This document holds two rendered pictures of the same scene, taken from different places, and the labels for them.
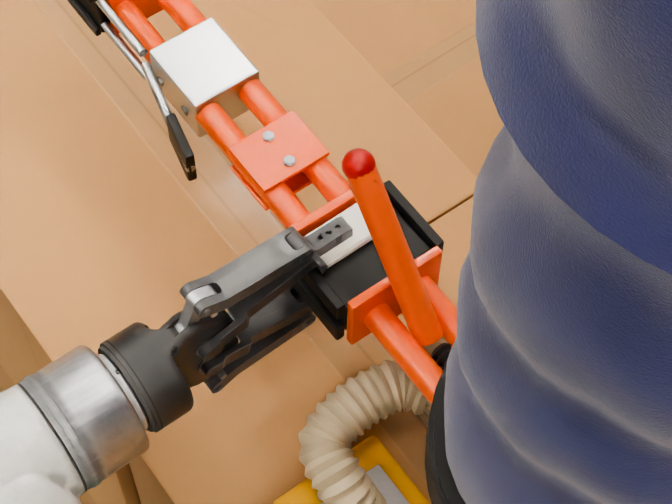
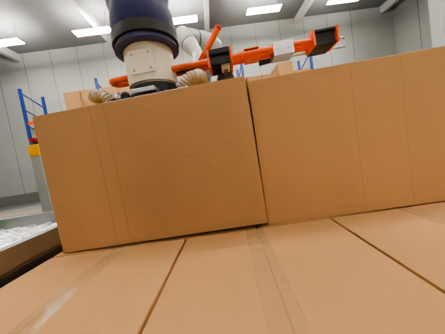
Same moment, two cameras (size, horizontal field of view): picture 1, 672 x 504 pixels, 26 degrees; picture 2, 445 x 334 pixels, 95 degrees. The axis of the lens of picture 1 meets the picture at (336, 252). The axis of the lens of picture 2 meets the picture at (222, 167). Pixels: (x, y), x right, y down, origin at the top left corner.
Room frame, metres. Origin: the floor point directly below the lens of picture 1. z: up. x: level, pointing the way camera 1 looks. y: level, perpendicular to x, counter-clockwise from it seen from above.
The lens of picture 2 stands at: (0.99, -0.63, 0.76)
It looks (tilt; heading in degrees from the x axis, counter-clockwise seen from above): 4 degrees down; 130
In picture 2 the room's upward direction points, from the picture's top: 9 degrees counter-clockwise
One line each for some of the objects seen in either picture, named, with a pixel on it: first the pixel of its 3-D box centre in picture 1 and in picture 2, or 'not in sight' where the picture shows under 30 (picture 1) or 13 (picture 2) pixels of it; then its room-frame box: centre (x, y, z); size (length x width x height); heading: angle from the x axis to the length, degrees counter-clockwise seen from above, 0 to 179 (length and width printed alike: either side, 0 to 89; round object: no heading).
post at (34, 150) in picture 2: not in sight; (53, 221); (-0.71, -0.34, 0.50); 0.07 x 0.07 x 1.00; 37
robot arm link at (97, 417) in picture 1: (89, 413); not in sight; (0.43, 0.17, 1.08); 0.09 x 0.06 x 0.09; 37
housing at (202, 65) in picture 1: (205, 77); (281, 52); (0.73, 0.11, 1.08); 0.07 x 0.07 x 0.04; 36
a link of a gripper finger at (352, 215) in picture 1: (348, 231); not in sight; (0.56, -0.01, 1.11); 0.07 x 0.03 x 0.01; 127
